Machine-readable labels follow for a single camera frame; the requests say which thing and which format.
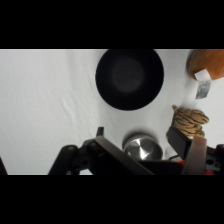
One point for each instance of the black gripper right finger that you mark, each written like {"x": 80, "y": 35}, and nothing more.
{"x": 195, "y": 156}

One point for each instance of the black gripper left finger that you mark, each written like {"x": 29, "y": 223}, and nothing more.
{"x": 120, "y": 156}

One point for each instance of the brown toy potato with tag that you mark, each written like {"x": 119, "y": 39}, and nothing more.
{"x": 208, "y": 61}

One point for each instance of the black round bowl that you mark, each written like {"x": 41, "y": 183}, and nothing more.
{"x": 129, "y": 79}

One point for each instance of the striped tiger plush toy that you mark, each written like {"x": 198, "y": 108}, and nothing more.
{"x": 189, "y": 121}

